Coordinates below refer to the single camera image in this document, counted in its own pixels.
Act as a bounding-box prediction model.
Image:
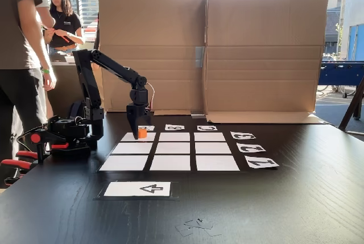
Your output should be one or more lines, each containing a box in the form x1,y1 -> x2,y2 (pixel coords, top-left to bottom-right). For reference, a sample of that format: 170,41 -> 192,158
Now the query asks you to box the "brown cardboard screen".
98,0 -> 330,125

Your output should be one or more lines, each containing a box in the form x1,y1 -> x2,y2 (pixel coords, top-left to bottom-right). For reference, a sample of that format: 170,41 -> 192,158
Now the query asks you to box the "white arrow paper sheet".
104,181 -> 172,197

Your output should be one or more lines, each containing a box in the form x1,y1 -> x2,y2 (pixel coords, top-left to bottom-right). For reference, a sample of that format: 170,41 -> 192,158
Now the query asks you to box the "paper label number 2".
236,142 -> 267,154

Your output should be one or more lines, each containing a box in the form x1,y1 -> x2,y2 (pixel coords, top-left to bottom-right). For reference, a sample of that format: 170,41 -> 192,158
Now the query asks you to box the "red black clamp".
1,133 -> 71,185

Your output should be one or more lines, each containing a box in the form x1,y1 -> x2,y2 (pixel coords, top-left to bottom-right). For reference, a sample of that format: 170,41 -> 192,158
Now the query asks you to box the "white nine-square grid sheet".
98,131 -> 241,172

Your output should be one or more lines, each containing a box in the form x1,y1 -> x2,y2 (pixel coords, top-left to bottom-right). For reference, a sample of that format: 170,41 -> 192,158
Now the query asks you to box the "paper label number 3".
230,131 -> 257,140

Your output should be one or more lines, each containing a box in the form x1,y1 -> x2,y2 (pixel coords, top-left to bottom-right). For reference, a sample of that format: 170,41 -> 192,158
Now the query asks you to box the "paper label number 1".
244,155 -> 280,169

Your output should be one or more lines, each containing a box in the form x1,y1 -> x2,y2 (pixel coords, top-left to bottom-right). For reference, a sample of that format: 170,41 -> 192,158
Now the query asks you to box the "dark wooden stand leg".
338,78 -> 364,133

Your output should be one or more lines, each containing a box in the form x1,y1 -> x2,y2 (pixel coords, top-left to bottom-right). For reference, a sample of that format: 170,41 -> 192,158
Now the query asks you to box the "blue foosball table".
317,60 -> 364,99

